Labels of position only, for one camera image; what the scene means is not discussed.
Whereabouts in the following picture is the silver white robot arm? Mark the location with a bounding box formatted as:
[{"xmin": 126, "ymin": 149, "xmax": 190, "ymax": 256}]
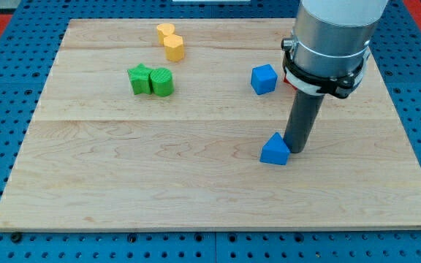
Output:
[{"xmin": 281, "ymin": 0, "xmax": 388, "ymax": 77}]

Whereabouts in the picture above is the blue triangular prism block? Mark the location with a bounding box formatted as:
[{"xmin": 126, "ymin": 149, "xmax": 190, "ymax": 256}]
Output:
[{"xmin": 259, "ymin": 132, "xmax": 291, "ymax": 165}]

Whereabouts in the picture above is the light wooden board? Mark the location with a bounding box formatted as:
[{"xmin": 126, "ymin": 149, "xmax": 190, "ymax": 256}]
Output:
[{"xmin": 0, "ymin": 18, "xmax": 421, "ymax": 232}]

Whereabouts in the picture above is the green cylinder block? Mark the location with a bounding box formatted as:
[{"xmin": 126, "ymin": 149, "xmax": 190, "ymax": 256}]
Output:
[{"xmin": 150, "ymin": 68, "xmax": 174, "ymax": 96}]

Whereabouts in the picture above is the blue cube block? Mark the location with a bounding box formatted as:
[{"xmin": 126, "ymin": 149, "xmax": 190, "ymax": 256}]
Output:
[{"xmin": 250, "ymin": 64, "xmax": 278, "ymax": 95}]

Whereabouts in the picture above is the green star block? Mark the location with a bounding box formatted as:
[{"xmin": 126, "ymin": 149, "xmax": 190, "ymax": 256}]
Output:
[{"xmin": 127, "ymin": 64, "xmax": 153, "ymax": 95}]

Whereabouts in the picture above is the red block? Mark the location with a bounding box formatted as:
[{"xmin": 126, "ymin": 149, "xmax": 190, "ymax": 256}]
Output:
[{"xmin": 284, "ymin": 76, "xmax": 297, "ymax": 91}]

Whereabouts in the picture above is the yellow hexagon block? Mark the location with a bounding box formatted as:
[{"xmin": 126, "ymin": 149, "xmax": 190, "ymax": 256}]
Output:
[{"xmin": 164, "ymin": 34, "xmax": 185, "ymax": 62}]

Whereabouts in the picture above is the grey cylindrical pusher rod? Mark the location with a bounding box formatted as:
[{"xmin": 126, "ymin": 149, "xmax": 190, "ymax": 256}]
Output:
[{"xmin": 283, "ymin": 90, "xmax": 324, "ymax": 153}]

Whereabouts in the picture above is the yellow heart block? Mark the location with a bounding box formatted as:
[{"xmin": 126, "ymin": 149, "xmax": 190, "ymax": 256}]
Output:
[{"xmin": 156, "ymin": 23, "xmax": 175, "ymax": 45}]

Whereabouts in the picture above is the black white clamp ring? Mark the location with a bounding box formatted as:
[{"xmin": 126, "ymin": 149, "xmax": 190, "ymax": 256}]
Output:
[{"xmin": 281, "ymin": 46, "xmax": 371, "ymax": 100}]

